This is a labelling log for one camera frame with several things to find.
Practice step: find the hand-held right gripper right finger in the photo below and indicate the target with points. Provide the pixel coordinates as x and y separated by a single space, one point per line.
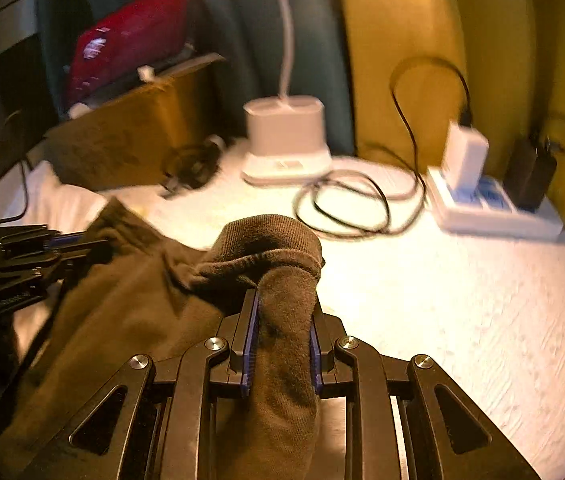
315 365

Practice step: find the white desk lamp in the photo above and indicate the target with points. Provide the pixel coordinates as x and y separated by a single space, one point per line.
285 130

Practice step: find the red box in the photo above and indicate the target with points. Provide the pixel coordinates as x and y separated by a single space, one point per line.
127 40

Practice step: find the dark olive-brown T-shirt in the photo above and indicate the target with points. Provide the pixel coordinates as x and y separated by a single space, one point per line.
137 310

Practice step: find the white power strip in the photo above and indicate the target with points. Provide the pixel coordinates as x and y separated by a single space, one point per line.
487 220

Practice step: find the brown cardboard box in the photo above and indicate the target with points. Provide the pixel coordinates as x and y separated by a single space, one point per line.
122 135

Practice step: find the wide teal curtain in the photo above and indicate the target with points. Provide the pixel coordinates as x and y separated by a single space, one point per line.
242 20

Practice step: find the white charger plug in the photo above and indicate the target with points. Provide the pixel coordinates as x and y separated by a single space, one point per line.
465 155

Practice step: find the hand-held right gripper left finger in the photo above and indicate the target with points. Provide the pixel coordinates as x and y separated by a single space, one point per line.
250 350

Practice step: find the silver tablet stand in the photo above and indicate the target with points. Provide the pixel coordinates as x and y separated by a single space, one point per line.
192 65

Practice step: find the black charger plug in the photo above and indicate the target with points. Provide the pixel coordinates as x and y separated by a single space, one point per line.
530 175

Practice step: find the wide yellow curtain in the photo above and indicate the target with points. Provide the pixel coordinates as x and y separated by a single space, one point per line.
487 35

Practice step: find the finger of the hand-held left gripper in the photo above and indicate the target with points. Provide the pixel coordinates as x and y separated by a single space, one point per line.
27 236
42 262

